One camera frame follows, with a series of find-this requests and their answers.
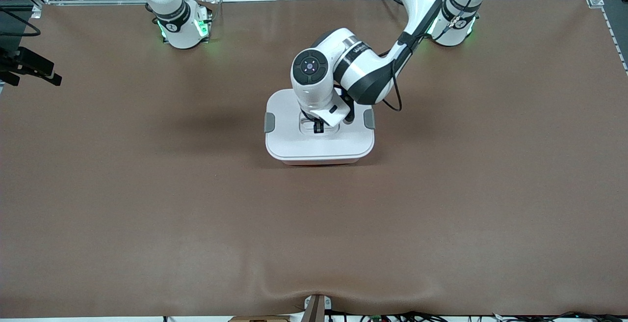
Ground white storage box body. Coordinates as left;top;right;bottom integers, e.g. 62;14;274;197
282;157;365;166

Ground camera mounting post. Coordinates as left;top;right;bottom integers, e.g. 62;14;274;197
304;294;332;322

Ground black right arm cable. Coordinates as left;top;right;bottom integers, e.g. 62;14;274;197
0;10;41;37

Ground brown table mat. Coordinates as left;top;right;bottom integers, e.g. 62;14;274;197
0;0;628;319

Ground white box lid with handle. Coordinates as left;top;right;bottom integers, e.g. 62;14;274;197
265;88;376;161

